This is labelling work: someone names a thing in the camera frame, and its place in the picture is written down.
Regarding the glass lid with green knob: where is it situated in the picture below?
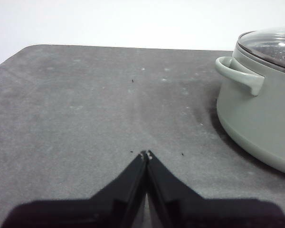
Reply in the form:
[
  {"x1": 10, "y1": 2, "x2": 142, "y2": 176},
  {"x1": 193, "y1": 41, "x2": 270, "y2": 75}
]
[{"x1": 237, "y1": 26, "x2": 285, "y2": 76}]

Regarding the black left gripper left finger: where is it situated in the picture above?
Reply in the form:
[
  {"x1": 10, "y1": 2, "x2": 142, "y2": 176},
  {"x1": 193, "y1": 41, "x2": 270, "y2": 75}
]
[{"x1": 1, "y1": 150, "x2": 148, "y2": 228}]

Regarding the pale green electric cooking pot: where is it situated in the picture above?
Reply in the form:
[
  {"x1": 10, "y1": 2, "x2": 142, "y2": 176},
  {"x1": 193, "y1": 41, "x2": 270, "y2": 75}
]
[{"x1": 215, "y1": 35, "x2": 285, "y2": 178}]

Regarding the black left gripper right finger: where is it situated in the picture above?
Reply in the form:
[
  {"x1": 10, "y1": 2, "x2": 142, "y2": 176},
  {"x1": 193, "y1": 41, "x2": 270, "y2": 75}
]
[{"x1": 146, "y1": 149, "x2": 285, "y2": 228}]

